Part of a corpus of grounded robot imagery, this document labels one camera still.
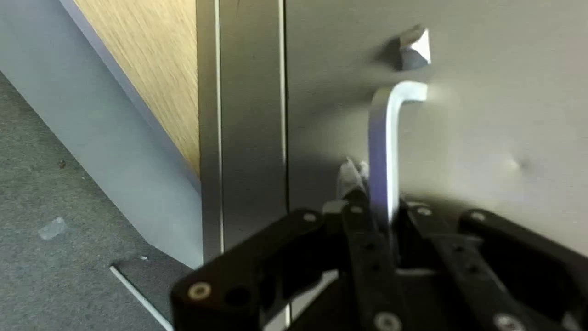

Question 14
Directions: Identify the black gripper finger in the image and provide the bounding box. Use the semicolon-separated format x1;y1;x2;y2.
322;159;370;214

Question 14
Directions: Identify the filing cabinet drawer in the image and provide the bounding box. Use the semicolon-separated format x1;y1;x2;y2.
285;0;588;251

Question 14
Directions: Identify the beige metal filing cabinet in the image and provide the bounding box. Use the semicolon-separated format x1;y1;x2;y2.
195;0;588;266

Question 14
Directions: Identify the grey under-counter cabinet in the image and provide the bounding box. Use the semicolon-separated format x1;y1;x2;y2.
0;0;203;331

